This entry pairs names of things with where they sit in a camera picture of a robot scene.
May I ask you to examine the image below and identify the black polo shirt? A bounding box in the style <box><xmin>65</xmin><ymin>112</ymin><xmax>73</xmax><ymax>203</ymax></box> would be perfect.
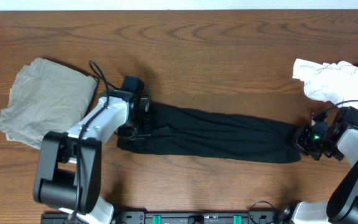
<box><xmin>117</xmin><ymin>103</ymin><xmax>301</xmax><ymax>164</ymax></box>

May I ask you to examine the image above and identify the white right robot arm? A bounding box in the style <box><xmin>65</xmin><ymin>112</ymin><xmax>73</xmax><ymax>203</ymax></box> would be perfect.
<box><xmin>284</xmin><ymin>122</ymin><xmax>358</xmax><ymax>223</ymax></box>

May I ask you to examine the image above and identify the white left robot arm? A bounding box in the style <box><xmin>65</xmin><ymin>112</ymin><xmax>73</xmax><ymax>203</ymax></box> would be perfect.
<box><xmin>33</xmin><ymin>89</ymin><xmax>150</xmax><ymax>224</ymax></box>

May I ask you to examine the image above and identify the white garment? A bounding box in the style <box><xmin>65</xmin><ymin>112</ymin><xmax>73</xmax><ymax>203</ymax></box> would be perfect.
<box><xmin>293</xmin><ymin>58</ymin><xmax>358</xmax><ymax>109</ymax></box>

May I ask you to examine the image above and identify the folded beige cloth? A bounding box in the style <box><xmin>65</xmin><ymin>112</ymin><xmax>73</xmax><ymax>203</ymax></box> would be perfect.
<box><xmin>0</xmin><ymin>58</ymin><xmax>98</xmax><ymax>149</ymax></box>

